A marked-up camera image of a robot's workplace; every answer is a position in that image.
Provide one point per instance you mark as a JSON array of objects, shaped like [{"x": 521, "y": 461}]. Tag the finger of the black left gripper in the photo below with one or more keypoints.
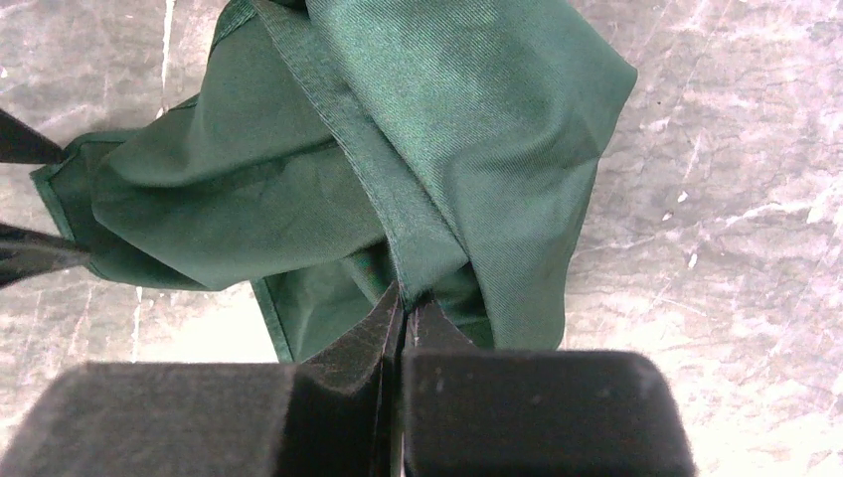
[
  {"x": 26, "y": 254},
  {"x": 22, "y": 144}
]

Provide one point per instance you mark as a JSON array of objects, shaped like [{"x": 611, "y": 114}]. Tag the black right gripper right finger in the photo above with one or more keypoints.
[{"x": 474, "y": 412}]

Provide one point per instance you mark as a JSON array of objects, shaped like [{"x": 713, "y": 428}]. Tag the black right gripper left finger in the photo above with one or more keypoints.
[{"x": 327, "y": 416}]

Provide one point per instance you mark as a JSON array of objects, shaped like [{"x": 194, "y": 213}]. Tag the green cloth napkin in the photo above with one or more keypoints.
[{"x": 338, "y": 147}]

